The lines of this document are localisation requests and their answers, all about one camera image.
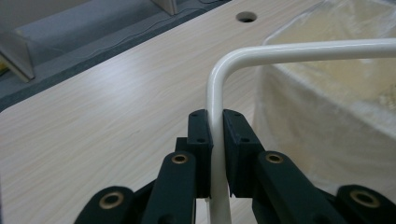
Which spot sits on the cream square bin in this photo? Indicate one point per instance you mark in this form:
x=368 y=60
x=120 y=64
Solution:
x=311 y=140

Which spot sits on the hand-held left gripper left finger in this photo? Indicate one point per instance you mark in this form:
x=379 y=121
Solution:
x=202 y=149

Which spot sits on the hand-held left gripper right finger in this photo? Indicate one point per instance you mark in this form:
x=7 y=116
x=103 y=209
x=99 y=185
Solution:
x=239 y=161

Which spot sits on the clear plastic bag yellow print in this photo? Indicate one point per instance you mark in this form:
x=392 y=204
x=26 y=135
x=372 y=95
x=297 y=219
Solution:
x=342 y=18

